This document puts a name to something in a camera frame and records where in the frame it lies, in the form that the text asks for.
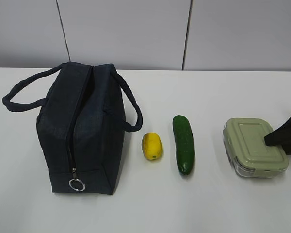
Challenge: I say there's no green cucumber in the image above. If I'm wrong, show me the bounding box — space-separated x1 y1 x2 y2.
172 115 195 176

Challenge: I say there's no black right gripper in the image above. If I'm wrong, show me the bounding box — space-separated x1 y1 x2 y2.
264 117 291 154

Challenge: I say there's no glass container green lid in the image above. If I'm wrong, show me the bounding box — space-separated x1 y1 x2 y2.
223 118 289 178

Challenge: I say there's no yellow lemon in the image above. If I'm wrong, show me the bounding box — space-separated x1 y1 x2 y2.
142 133 163 161

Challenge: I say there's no dark navy lunch bag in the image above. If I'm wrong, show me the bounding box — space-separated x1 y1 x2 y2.
2 62 143 195

